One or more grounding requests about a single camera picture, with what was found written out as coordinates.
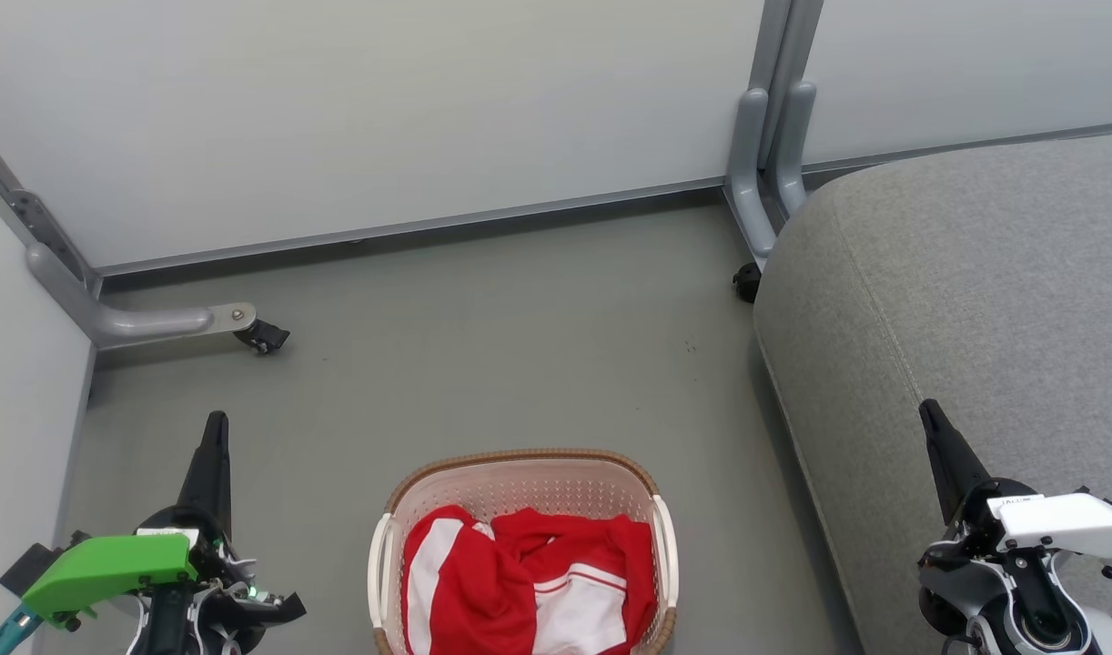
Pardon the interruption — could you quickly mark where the grey curved partition foot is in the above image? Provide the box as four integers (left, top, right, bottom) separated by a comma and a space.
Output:
725, 86, 781, 267
774, 80, 818, 217

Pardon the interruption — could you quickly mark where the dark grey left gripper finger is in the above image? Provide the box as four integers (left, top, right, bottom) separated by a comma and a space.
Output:
176, 410, 234, 539

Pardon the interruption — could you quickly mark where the black caster with metal bracket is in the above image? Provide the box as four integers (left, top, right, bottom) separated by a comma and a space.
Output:
234, 318, 291, 356

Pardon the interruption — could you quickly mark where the grey corner partition post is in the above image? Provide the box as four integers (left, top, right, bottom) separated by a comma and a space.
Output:
0, 120, 102, 297

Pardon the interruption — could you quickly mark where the white brown-rimmed laundry basket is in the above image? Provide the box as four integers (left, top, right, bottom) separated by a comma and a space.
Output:
367, 447, 680, 655

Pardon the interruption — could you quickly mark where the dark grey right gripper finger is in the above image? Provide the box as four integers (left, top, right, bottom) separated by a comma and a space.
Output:
918, 398, 991, 526

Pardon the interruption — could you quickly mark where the red and white garment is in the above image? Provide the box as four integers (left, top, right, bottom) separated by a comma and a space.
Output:
399, 505, 657, 655

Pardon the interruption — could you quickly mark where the teal cable connector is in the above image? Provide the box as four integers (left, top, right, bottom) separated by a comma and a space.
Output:
0, 607, 42, 654

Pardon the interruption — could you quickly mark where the long grey partition foot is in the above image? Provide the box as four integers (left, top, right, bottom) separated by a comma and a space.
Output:
25, 242, 258, 350

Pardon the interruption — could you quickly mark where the grey fabric sofa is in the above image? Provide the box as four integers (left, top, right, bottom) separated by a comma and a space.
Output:
753, 132, 1112, 655

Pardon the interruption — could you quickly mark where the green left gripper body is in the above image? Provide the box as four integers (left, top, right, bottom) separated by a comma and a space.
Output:
21, 505, 307, 655

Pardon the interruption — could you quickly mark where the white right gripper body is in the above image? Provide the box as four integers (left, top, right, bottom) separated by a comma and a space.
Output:
945, 478, 1112, 580

